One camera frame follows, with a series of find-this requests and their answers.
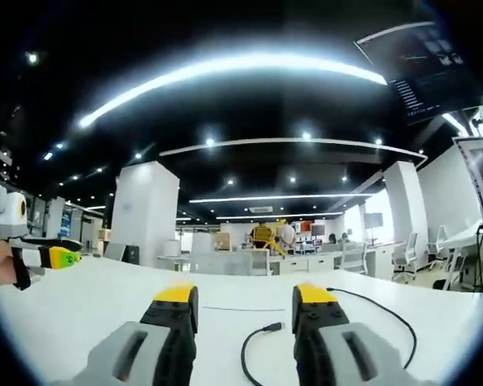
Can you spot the large dark wall screen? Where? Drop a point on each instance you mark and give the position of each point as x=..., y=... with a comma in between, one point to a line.
x=422, y=68

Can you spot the grey computer monitor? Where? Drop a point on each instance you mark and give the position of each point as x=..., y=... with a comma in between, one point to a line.
x=114, y=252

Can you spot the long ceiling light strip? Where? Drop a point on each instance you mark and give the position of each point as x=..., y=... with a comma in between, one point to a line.
x=225, y=68

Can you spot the white framed monitor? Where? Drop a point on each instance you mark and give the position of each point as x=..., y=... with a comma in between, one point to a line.
x=481, y=173

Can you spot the white desk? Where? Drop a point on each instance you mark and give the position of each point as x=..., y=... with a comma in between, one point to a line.
x=225, y=289

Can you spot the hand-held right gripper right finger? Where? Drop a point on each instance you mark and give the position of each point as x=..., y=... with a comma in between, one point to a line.
x=338, y=342

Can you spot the wide white pillar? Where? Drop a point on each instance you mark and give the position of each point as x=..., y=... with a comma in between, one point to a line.
x=145, y=213

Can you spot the black computer monitor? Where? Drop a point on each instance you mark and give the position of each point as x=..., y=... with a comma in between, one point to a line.
x=132, y=254

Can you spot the person's left hand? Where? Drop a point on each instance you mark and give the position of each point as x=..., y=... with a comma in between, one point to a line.
x=0, y=265

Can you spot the white office chair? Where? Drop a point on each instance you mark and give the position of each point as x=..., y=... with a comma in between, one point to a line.
x=438, y=245
x=406, y=255

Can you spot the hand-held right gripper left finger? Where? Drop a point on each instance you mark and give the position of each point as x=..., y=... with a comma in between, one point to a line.
x=145, y=342

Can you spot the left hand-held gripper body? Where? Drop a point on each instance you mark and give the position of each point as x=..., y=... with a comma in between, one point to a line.
x=6, y=217

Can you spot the narrow white pillar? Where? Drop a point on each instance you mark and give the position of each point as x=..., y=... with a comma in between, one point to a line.
x=400, y=201

